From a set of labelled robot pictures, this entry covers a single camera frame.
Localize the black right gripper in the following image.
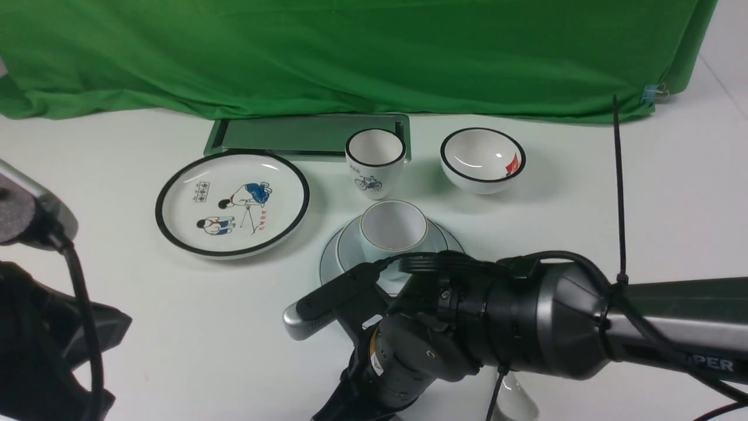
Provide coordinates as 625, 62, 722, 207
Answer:
313, 315, 482, 420

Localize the pale blue wide bowl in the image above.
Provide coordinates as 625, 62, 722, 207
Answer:
336, 216, 448, 270

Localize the pale blue handleless cup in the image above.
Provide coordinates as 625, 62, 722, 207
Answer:
359, 200, 430, 262

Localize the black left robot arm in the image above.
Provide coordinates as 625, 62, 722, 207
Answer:
1, 262, 92, 420

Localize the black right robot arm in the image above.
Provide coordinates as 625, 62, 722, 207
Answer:
299, 251, 746, 420

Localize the pale blue flat plate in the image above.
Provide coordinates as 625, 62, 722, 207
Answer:
320, 219, 464, 285

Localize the white spoon with characters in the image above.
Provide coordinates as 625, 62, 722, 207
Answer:
486, 372, 540, 420

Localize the white bicycle cup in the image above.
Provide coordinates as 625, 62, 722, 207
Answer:
345, 129, 407, 201

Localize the black-rimmed small white bowl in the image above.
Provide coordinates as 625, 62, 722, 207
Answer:
439, 127, 527, 195

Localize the black-rimmed illustrated plate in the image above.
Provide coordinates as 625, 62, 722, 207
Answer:
154, 151, 310, 260

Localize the black zip tie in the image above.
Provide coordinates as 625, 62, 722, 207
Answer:
605, 94, 629, 316

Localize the green rectangular tray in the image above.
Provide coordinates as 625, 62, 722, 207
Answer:
203, 113, 411, 162

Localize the green backdrop cloth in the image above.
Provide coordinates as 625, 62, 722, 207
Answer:
1, 1, 717, 123

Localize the blue binder clip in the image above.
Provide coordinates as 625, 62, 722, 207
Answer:
639, 83, 670, 104

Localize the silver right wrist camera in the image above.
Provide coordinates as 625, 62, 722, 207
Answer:
283, 263, 392, 341

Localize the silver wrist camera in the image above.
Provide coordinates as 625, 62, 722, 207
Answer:
1, 160, 78, 255
283, 263, 392, 341

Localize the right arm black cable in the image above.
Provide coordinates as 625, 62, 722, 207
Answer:
374, 250, 748, 421

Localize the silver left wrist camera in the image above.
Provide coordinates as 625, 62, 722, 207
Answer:
1, 160, 78, 255

